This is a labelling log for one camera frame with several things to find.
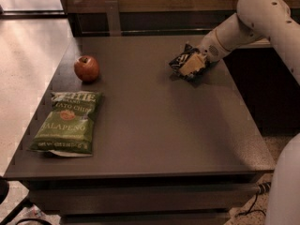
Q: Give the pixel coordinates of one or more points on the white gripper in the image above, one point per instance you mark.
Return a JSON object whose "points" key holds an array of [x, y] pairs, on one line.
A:
{"points": [[210, 52]]}

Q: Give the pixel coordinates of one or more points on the blue chip bag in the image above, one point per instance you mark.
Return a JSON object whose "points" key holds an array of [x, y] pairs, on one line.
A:
{"points": [[181, 59]]}

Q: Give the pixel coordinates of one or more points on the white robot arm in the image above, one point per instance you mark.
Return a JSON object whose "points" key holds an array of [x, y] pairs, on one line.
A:
{"points": [[253, 20]]}

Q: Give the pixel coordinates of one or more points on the green jalapeno chip bag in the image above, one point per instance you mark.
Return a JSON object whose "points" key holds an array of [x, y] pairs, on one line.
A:
{"points": [[68, 129]]}

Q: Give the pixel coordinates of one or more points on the red apple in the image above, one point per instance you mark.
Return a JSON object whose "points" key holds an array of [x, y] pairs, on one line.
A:
{"points": [[86, 68]]}

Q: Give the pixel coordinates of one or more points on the black chair leg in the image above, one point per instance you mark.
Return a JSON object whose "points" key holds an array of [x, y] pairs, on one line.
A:
{"points": [[4, 189]]}

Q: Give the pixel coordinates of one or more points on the striped cable connector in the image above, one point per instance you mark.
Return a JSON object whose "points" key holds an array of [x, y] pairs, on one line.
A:
{"points": [[264, 188]]}

